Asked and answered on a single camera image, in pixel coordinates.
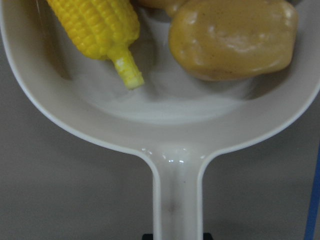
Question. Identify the beige plastic dustpan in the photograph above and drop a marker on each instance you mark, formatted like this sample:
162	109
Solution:
175	123

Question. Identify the tan toy ginger root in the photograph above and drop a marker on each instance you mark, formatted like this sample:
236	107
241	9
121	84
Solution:
169	6

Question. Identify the brown toy potato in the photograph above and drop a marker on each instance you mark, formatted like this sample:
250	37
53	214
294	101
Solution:
218	40

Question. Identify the yellow toy corn cob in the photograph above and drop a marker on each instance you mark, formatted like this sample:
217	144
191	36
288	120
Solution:
103	30

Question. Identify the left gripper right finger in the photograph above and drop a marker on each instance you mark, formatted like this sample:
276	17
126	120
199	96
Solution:
207	236

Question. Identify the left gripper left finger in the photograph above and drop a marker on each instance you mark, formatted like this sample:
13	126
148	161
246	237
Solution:
147	236

